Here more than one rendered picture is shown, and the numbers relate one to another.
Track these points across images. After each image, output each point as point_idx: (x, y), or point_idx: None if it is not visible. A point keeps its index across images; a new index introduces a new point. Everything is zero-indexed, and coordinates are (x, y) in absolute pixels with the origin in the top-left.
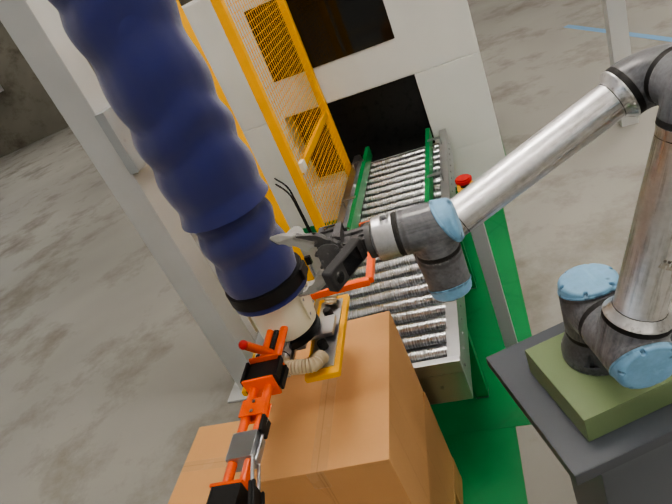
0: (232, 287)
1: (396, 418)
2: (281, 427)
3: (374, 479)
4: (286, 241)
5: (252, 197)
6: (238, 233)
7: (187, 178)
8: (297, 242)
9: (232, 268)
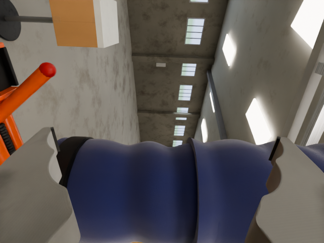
0: (107, 141)
1: None
2: None
3: None
4: (303, 161)
5: (210, 220)
6: (171, 175)
7: (265, 156)
8: (311, 196)
9: (129, 150)
